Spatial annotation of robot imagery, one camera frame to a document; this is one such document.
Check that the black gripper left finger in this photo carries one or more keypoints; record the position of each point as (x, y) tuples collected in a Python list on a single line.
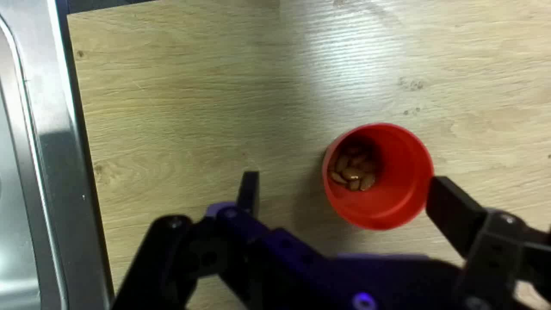
[(248, 191)]

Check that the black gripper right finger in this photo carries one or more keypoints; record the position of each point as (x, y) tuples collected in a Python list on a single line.
[(453, 209)]

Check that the red plastic cup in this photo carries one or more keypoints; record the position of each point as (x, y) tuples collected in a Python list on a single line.
[(401, 172)]

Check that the brown food pieces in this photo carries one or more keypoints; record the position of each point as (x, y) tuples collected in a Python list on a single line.
[(353, 169)]

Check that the stainless steel sink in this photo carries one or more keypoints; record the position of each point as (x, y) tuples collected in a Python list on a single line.
[(51, 172)]

